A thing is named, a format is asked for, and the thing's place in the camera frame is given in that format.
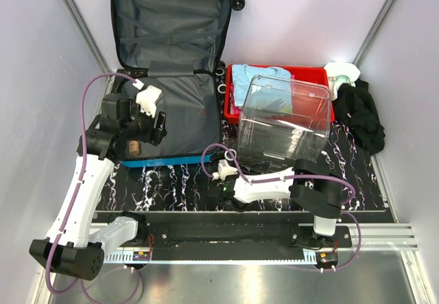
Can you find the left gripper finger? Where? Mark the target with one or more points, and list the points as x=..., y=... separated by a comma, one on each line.
x=160, y=121
x=157, y=136

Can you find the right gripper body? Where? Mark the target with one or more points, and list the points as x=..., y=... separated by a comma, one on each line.
x=244, y=208

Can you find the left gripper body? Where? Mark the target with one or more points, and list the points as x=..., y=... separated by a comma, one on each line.
x=139, y=125

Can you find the magenta cloth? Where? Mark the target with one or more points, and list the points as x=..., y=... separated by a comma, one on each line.
x=232, y=109

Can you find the blue hard-shell suitcase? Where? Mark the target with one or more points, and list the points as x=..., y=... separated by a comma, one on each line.
x=176, y=46

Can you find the clear plastic container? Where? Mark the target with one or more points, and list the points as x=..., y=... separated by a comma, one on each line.
x=283, y=120

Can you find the light blue t-shirt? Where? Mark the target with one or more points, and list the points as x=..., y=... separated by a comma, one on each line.
x=247, y=84

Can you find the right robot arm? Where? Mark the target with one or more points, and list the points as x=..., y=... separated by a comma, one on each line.
x=310, y=186

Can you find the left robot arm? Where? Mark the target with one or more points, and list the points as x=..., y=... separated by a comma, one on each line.
x=69, y=248

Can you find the BB cream bottle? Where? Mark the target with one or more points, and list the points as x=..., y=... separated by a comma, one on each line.
x=134, y=148

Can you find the red plastic bin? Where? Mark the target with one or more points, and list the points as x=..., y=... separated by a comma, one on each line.
x=315, y=75

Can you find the black cloth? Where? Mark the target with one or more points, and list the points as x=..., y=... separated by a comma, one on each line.
x=355, y=108

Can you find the white cloth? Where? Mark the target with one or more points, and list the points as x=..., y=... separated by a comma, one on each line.
x=339, y=73

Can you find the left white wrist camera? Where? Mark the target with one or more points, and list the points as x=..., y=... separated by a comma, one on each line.
x=147, y=100

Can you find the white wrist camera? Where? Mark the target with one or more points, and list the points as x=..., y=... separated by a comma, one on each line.
x=147, y=100
x=224, y=170

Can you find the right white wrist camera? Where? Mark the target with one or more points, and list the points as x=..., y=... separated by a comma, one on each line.
x=224, y=170

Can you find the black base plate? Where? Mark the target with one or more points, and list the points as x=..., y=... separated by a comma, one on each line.
x=232, y=244

